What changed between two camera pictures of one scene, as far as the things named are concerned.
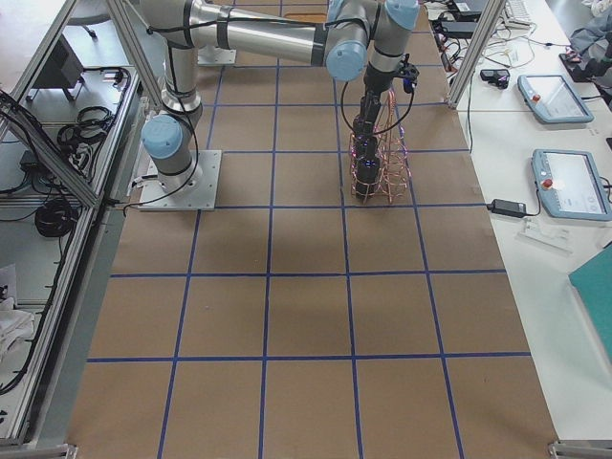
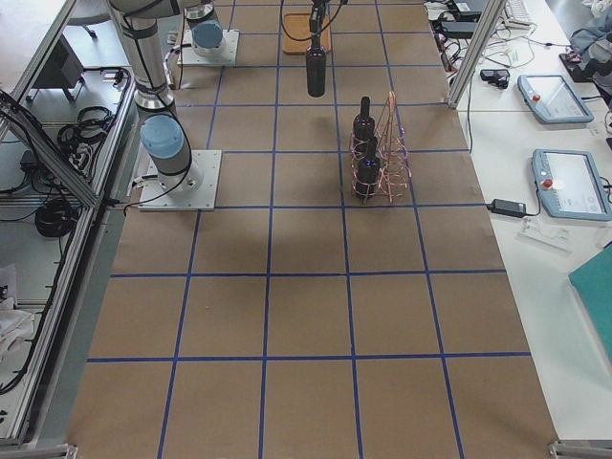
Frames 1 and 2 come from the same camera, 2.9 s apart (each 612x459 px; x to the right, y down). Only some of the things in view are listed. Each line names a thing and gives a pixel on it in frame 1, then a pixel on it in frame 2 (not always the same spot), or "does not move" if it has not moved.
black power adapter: x=508 y=207 does not move
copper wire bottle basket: x=380 y=163 does not move
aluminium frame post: x=475 y=52 does not move
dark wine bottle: x=360 y=127 does not move
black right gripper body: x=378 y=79 to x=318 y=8
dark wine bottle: x=366 y=147 to x=316 y=69
